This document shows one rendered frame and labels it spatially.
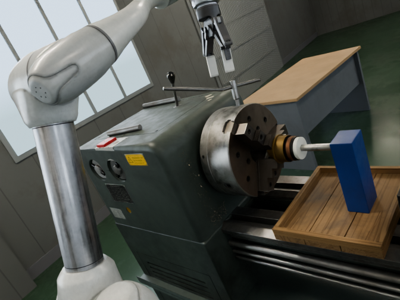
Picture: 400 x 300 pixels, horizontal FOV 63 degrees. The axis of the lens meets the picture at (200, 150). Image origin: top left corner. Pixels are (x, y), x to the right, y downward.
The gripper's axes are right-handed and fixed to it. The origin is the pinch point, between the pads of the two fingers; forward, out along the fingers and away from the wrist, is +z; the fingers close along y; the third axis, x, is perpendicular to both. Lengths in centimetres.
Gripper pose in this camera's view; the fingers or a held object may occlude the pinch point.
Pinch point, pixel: (221, 71)
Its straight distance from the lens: 110.7
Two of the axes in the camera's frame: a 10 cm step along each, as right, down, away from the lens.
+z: 2.3, 9.5, 1.9
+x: 9.2, -2.8, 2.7
